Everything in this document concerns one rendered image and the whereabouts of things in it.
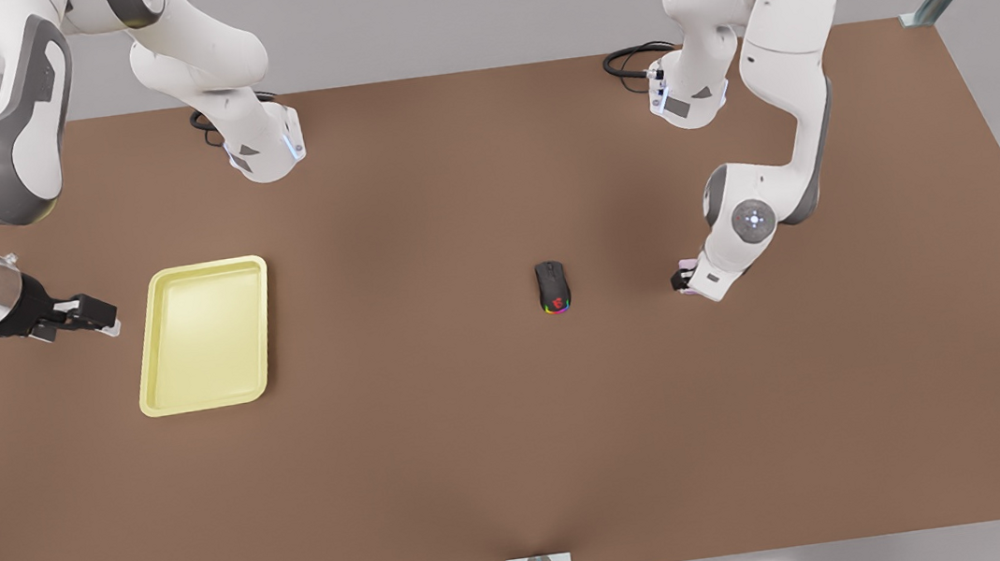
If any pale yellow rectangular tray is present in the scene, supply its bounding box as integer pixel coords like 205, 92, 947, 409
124, 253, 284, 420

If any black computer mouse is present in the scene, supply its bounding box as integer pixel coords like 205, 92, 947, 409
534, 259, 573, 316

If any black cable loop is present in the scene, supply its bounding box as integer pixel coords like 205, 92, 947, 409
601, 38, 684, 100
186, 87, 285, 152

